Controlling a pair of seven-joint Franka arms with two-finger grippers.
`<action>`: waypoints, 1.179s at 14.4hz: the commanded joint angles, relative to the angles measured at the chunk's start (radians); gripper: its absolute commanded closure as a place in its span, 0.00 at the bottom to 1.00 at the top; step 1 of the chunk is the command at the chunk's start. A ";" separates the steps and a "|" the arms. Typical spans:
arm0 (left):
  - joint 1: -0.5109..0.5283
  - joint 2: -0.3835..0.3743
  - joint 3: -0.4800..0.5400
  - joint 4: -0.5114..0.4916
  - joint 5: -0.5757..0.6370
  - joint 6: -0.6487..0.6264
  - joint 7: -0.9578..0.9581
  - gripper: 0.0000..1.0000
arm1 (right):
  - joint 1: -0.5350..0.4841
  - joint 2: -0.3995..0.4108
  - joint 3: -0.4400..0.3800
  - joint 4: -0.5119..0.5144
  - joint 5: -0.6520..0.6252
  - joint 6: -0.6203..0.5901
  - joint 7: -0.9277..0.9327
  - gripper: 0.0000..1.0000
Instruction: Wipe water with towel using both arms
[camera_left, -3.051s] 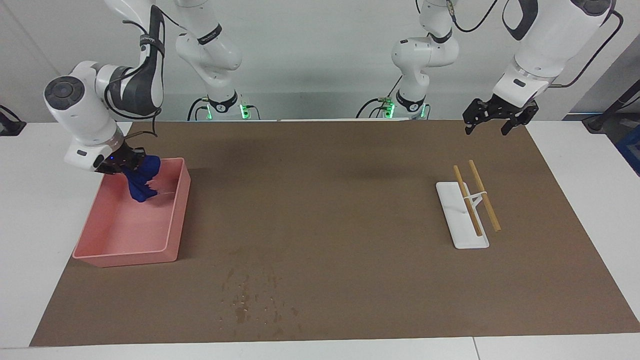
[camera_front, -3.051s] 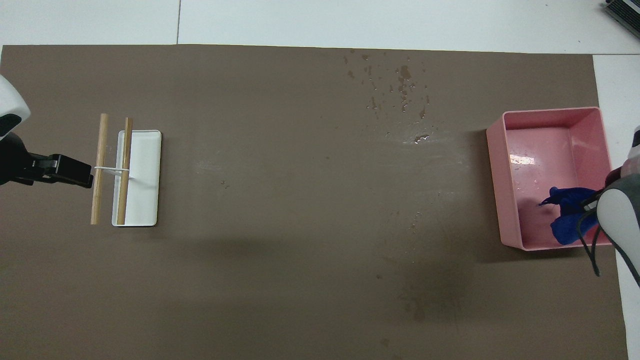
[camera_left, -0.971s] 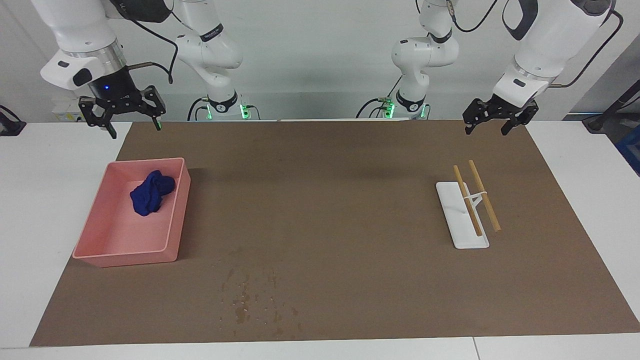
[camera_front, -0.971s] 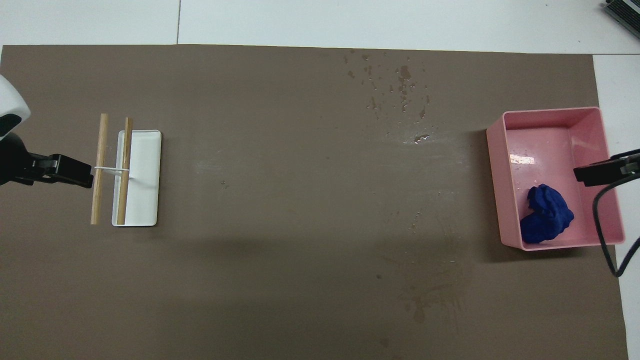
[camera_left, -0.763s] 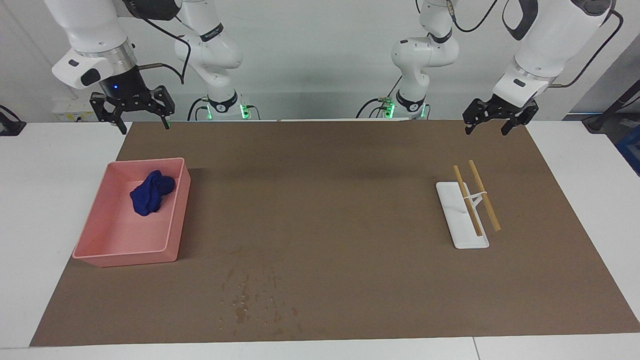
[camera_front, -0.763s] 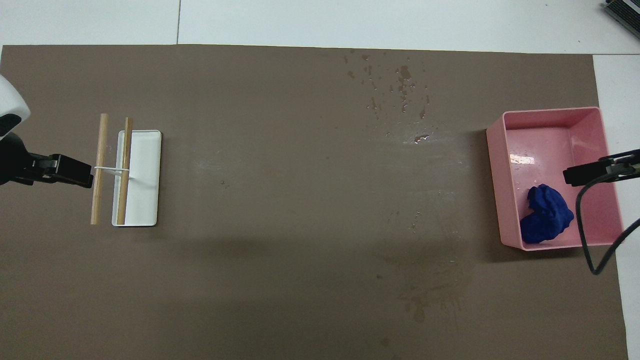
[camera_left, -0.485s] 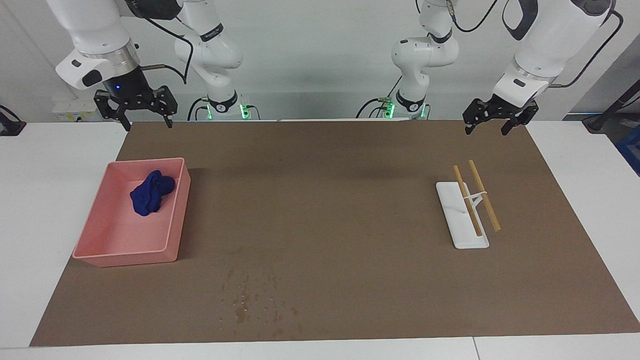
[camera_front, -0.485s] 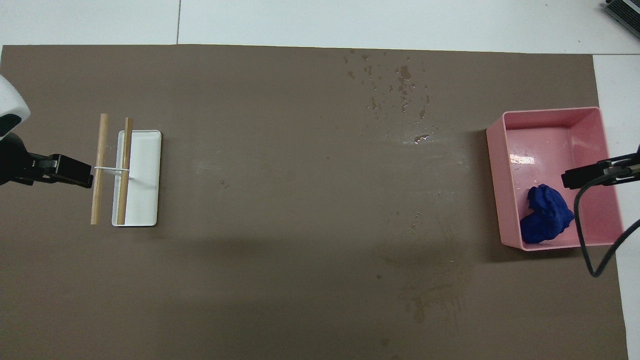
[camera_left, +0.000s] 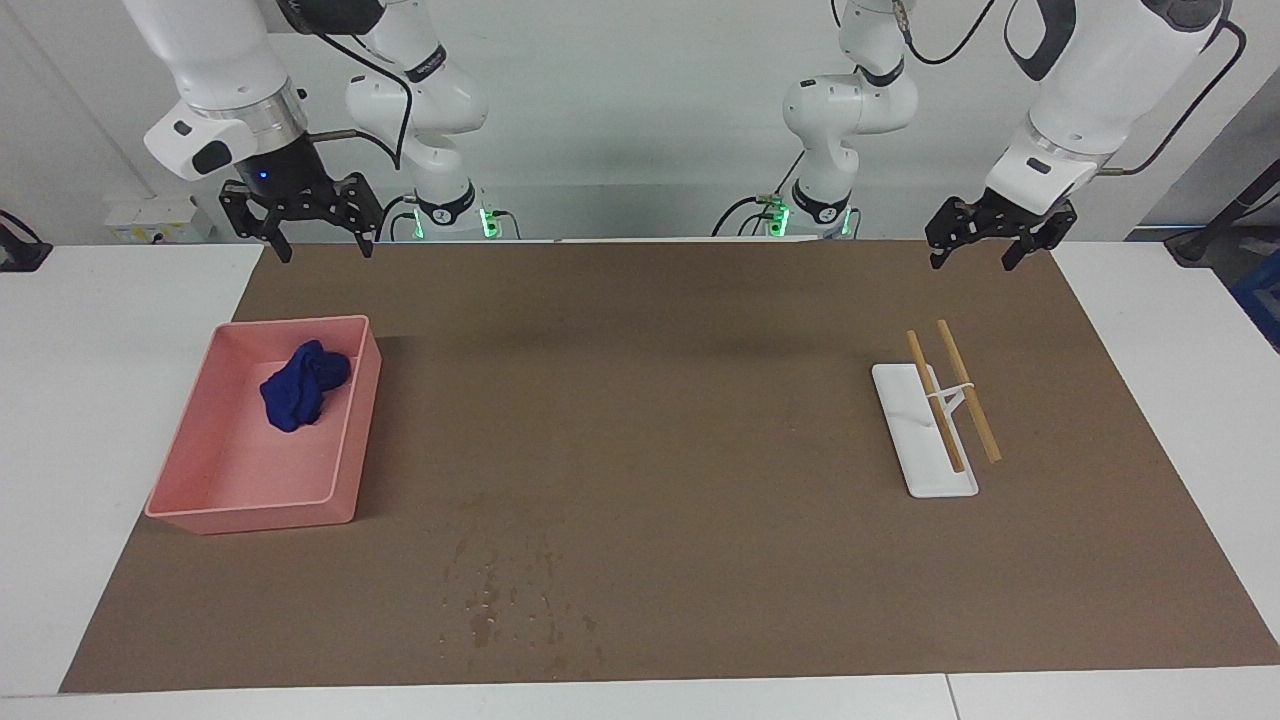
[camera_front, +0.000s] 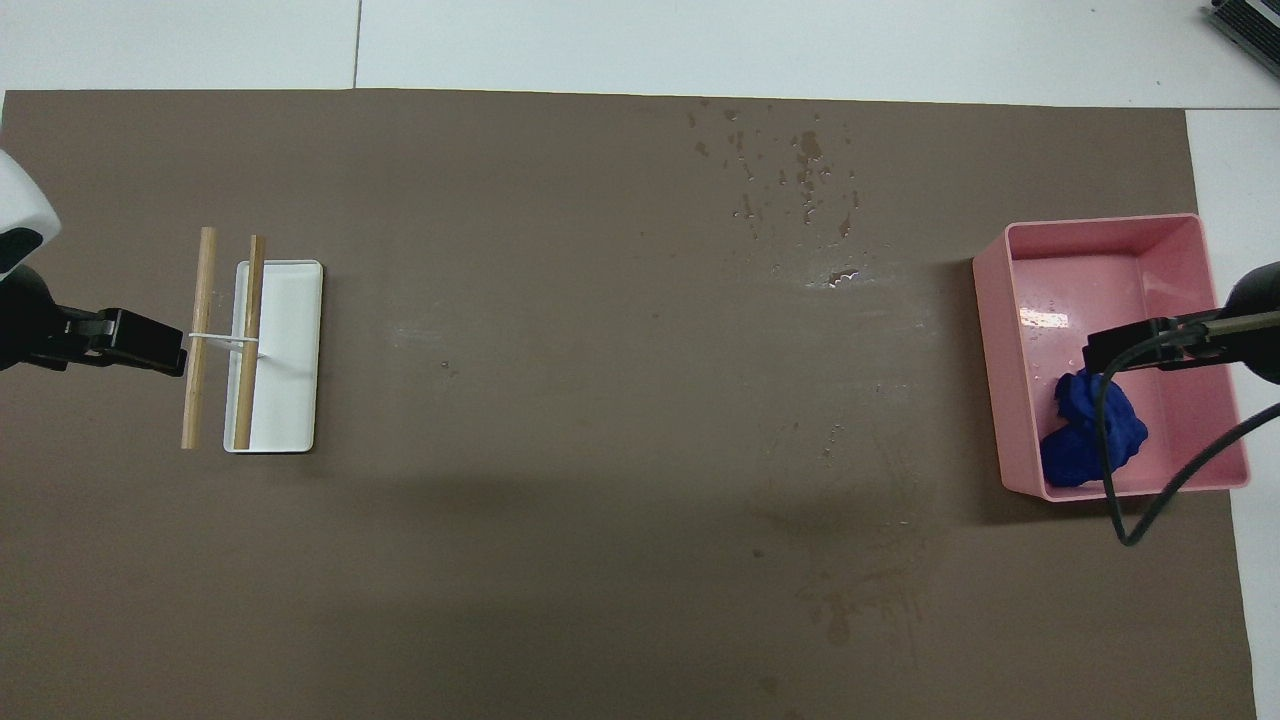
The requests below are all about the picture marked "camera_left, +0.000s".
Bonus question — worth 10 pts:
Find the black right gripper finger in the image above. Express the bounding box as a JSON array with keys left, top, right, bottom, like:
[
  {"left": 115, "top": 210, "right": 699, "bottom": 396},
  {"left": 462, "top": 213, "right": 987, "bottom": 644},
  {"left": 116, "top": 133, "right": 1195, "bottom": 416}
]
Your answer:
[
  {"left": 220, "top": 183, "right": 293, "bottom": 263},
  {"left": 340, "top": 173, "right": 383, "bottom": 259}
]

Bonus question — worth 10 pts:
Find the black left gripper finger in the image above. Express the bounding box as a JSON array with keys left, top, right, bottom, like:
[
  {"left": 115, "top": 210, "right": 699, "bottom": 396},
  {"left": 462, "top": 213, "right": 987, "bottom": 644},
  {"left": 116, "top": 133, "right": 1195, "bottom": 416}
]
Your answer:
[
  {"left": 927, "top": 197, "right": 986, "bottom": 271},
  {"left": 1002, "top": 212, "right": 1077, "bottom": 273}
]

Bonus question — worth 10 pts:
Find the blue towel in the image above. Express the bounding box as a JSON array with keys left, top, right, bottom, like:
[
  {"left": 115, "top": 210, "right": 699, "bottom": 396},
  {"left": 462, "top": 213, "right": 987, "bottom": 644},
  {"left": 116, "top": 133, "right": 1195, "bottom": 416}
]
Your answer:
[{"left": 260, "top": 340, "right": 353, "bottom": 433}]

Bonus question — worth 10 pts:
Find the wooden rack rod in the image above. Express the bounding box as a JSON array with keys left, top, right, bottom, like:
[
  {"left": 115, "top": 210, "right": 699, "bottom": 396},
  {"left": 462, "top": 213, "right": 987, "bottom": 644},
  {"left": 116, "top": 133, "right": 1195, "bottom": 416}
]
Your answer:
[
  {"left": 937, "top": 320, "right": 1002, "bottom": 463},
  {"left": 906, "top": 330, "right": 966, "bottom": 474}
]

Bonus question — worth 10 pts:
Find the black stand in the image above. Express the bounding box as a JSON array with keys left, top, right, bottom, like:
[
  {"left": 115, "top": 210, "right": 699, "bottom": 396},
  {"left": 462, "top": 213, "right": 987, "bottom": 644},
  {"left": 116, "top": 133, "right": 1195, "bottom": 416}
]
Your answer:
[{"left": 1165, "top": 160, "right": 1280, "bottom": 266}]

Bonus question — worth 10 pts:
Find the blue crate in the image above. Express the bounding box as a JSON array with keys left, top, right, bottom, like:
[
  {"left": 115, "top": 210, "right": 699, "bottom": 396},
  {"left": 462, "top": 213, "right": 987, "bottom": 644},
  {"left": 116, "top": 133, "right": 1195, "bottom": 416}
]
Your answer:
[{"left": 1230, "top": 250, "right": 1280, "bottom": 351}]

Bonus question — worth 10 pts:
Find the white rack with wooden bars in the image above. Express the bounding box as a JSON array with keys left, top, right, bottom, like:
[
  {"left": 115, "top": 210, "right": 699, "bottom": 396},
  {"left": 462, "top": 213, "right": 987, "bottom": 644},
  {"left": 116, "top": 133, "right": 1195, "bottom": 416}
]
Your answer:
[{"left": 871, "top": 362, "right": 979, "bottom": 499}]

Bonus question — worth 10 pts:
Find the pink plastic bin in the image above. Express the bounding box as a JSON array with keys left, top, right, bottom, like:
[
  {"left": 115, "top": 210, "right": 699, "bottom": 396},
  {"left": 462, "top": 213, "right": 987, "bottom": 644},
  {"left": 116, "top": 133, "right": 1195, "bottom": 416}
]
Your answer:
[{"left": 145, "top": 315, "right": 383, "bottom": 536}]

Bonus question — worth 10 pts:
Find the brown table mat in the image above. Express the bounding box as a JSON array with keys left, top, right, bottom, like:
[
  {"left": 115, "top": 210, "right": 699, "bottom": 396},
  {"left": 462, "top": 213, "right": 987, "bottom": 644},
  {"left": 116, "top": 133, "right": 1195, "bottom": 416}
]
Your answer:
[{"left": 60, "top": 240, "right": 1280, "bottom": 694}]

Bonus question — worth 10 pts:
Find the black arm base cable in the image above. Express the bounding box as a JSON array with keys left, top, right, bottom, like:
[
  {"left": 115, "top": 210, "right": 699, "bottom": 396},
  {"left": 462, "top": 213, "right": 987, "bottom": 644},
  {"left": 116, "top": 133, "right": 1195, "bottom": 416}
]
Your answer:
[
  {"left": 712, "top": 150, "right": 801, "bottom": 238},
  {"left": 378, "top": 195, "right": 421, "bottom": 241}
]

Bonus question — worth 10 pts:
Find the white wall socket box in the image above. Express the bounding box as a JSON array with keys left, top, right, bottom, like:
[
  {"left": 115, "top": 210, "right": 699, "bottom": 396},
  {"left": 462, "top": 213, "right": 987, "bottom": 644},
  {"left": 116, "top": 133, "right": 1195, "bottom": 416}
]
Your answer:
[{"left": 105, "top": 195, "right": 216, "bottom": 244}]

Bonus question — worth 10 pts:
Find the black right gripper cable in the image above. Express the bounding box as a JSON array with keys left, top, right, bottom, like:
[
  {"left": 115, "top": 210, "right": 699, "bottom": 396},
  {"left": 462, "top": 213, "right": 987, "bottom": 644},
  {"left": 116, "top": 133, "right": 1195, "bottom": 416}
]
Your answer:
[{"left": 305, "top": 60, "right": 413, "bottom": 171}]

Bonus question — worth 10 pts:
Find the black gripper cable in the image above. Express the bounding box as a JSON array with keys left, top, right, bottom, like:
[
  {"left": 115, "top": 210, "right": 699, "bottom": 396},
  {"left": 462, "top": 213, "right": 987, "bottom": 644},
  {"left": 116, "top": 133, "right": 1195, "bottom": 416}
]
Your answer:
[
  {"left": 1095, "top": 18, "right": 1248, "bottom": 177},
  {"left": 305, "top": 60, "right": 413, "bottom": 171}
]

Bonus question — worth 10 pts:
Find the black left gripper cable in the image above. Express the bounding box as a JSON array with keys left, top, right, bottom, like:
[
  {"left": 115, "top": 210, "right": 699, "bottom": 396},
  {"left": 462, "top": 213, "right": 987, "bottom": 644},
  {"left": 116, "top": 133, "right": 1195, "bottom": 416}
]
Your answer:
[{"left": 1095, "top": 18, "right": 1248, "bottom": 177}]

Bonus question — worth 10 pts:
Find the black clamp mount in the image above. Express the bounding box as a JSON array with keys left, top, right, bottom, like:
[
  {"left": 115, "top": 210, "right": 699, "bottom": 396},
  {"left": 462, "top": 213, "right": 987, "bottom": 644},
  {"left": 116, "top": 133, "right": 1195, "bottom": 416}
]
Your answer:
[{"left": 0, "top": 210, "right": 53, "bottom": 273}]

